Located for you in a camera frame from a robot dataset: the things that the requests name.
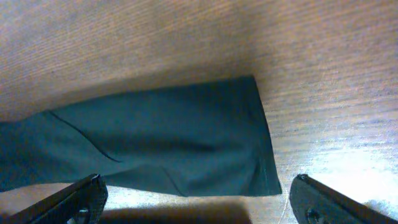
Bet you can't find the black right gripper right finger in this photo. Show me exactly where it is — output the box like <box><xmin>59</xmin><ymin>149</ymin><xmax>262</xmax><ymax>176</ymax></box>
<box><xmin>289</xmin><ymin>174</ymin><xmax>397</xmax><ymax>224</ymax></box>

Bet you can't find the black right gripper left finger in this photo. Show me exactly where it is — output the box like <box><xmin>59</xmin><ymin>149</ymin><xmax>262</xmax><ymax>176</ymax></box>
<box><xmin>1</xmin><ymin>174</ymin><xmax>108</xmax><ymax>224</ymax></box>

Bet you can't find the black leggings red waistband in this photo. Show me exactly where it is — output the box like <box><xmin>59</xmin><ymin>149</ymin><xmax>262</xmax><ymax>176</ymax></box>
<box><xmin>1</xmin><ymin>77</ymin><xmax>282</xmax><ymax>197</ymax></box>

